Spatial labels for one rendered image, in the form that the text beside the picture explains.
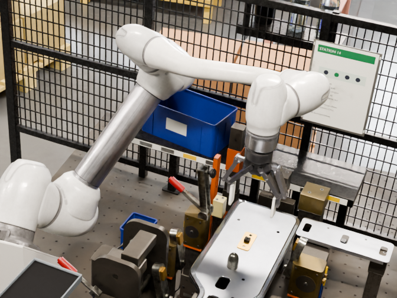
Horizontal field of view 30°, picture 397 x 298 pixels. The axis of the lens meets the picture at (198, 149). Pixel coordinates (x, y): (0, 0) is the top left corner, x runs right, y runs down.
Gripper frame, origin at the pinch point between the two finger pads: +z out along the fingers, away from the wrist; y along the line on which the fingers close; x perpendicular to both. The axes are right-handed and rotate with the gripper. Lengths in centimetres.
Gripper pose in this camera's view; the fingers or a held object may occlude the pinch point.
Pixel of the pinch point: (251, 204)
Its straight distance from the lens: 217.1
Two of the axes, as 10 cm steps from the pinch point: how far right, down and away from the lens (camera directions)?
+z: -0.7, 8.4, 5.3
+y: -9.2, -2.6, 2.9
